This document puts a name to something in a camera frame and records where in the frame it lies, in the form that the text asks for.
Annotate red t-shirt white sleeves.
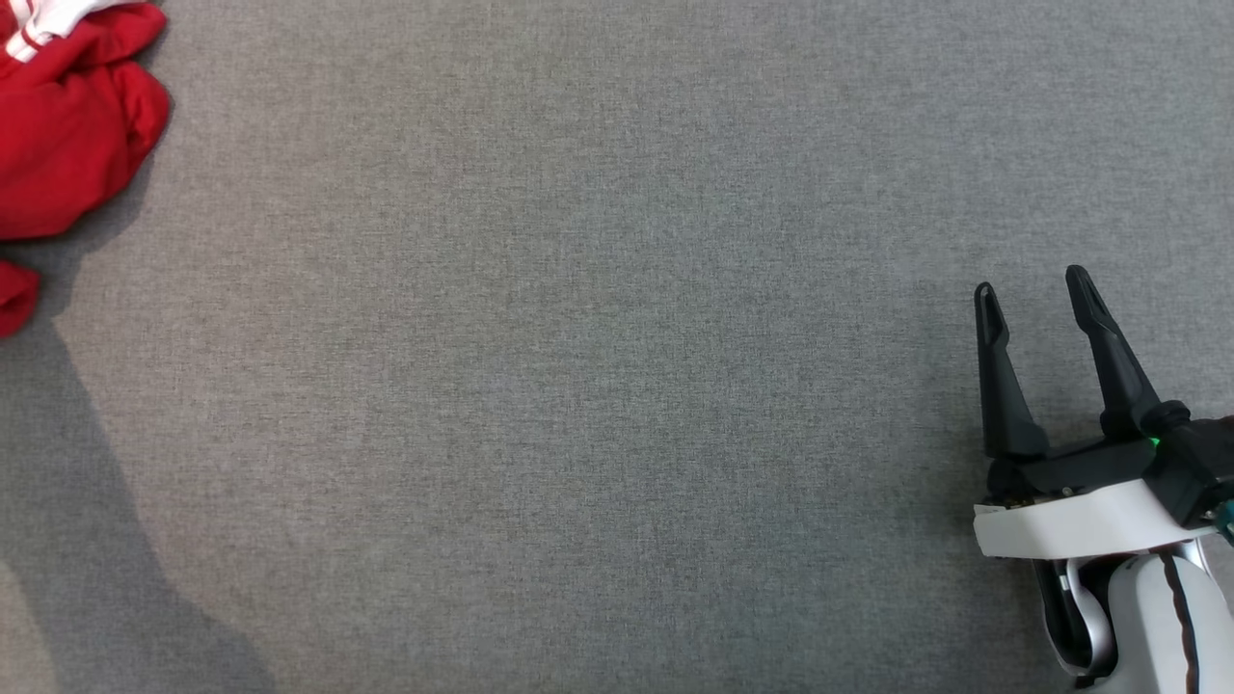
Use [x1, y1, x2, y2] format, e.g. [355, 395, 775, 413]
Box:
[0, 0, 173, 242]

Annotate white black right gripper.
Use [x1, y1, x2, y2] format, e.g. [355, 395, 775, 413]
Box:
[972, 264, 1218, 561]

